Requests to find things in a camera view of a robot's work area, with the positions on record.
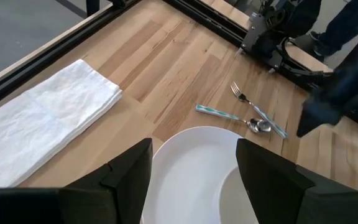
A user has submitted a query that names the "metal fork teal patterned handle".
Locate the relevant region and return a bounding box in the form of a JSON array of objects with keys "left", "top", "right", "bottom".
[{"left": 230, "top": 81, "right": 289, "bottom": 139}]

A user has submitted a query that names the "white cloth napkin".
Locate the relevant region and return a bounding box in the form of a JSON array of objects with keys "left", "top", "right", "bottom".
[{"left": 0, "top": 58, "right": 123, "bottom": 189}]

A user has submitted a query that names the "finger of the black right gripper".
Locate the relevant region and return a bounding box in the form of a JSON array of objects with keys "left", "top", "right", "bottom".
[{"left": 296, "top": 99, "right": 344, "bottom": 138}]

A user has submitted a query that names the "white round dinner plate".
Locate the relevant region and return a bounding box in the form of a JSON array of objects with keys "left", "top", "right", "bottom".
[{"left": 140, "top": 125, "right": 245, "bottom": 224}]

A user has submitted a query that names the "white ceramic bowl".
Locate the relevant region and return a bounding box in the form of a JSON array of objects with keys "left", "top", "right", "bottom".
[{"left": 212, "top": 166, "right": 260, "bottom": 224}]

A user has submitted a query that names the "metal spoon teal patterned handle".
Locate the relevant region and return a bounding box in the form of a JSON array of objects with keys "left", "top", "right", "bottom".
[{"left": 195, "top": 103, "right": 273, "bottom": 134}]

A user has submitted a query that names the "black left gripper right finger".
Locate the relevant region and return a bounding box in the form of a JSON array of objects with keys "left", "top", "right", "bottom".
[{"left": 236, "top": 138, "right": 316, "bottom": 224}]

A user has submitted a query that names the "person's shoe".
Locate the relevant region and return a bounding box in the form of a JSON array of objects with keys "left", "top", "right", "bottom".
[{"left": 309, "top": 30, "right": 336, "bottom": 59}]

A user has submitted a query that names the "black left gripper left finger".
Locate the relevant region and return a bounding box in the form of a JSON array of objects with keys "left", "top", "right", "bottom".
[{"left": 59, "top": 138, "right": 154, "bottom": 224}]

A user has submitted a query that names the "person's leg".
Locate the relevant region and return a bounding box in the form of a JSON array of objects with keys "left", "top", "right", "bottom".
[{"left": 318, "top": 0, "right": 358, "bottom": 48}]

